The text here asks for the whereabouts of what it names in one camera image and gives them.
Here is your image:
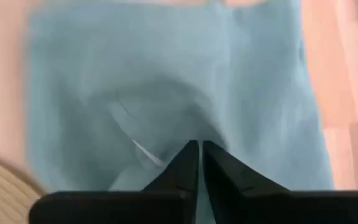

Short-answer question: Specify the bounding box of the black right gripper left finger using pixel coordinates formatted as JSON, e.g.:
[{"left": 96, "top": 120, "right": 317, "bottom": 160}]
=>
[{"left": 28, "top": 139, "right": 200, "bottom": 224}]

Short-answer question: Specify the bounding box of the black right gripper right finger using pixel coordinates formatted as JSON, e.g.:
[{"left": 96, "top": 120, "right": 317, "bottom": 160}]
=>
[{"left": 202, "top": 139, "right": 358, "bottom": 224}]

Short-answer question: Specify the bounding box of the round woven straw placemat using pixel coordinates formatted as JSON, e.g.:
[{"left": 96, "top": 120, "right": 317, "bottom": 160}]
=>
[{"left": 0, "top": 149, "right": 47, "bottom": 224}]

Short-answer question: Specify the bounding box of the teal cloth napkin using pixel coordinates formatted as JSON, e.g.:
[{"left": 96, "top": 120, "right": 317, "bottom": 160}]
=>
[{"left": 26, "top": 0, "right": 335, "bottom": 224}]

